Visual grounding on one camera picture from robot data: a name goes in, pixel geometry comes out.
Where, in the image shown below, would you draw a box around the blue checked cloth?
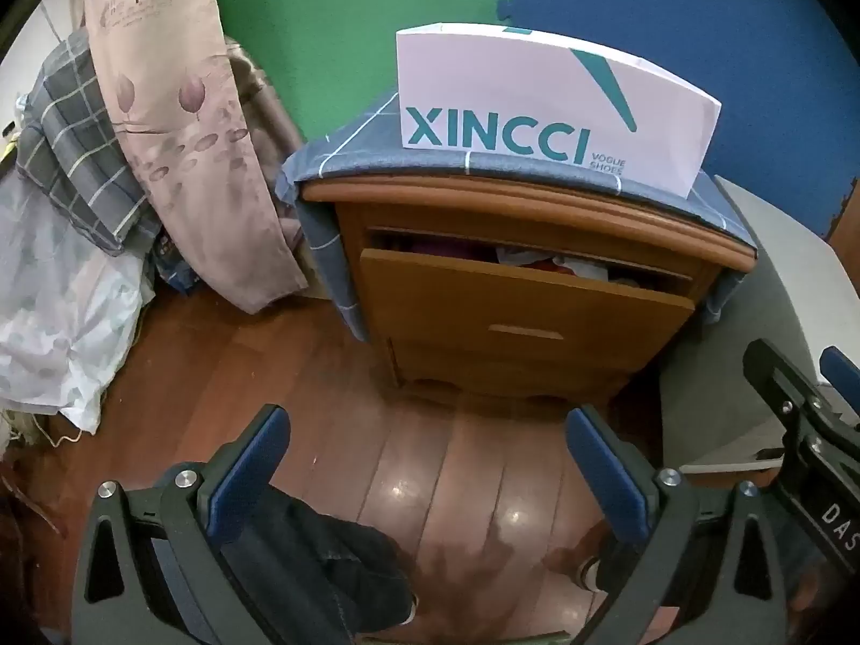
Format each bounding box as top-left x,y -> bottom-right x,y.
277,89 -> 757,343

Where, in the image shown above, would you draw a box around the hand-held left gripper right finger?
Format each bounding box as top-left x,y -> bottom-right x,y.
565,405 -> 787,645

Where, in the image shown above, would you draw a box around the green foam mat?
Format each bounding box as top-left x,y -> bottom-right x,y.
210,0 -> 515,142

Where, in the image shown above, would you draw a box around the brown curtain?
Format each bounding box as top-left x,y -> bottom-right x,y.
221,37 -> 330,300

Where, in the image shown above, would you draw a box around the pink floral curtain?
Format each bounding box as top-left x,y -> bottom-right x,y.
70,0 -> 310,316

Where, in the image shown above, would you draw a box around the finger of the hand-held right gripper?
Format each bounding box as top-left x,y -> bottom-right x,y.
744,339 -> 830,431
821,346 -> 860,411

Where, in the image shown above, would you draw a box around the blue foam mat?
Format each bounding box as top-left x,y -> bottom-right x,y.
493,0 -> 860,243

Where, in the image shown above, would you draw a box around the person's dark trousers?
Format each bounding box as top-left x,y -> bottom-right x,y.
221,484 -> 418,645

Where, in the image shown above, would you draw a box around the grey plaid blanket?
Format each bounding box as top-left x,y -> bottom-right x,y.
15,30 -> 162,257

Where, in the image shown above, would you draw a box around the white round table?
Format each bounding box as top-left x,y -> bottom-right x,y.
657,175 -> 860,478

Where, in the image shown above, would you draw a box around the wooden nightstand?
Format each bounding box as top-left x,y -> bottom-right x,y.
299,171 -> 757,411

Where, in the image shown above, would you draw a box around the white patterned bedding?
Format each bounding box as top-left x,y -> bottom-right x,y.
0,161 -> 159,436

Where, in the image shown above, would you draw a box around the white printed paper box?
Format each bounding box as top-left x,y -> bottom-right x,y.
395,21 -> 723,199

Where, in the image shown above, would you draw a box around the person's shoe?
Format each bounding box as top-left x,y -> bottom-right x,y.
574,554 -> 615,596

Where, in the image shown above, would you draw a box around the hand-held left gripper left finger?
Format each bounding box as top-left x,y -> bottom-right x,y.
73,404 -> 377,645

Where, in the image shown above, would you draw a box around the blue patterned cloth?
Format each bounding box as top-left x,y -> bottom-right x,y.
156,235 -> 203,293

